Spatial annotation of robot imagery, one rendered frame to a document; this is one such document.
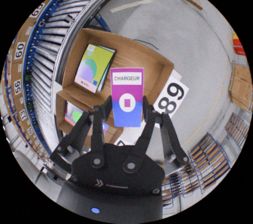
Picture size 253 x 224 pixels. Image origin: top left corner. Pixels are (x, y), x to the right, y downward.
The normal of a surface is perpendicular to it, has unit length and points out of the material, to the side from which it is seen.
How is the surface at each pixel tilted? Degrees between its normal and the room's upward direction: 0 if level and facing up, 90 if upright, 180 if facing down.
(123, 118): 0
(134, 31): 0
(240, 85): 88
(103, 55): 0
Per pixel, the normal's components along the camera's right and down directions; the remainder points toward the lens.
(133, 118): -0.07, 0.35
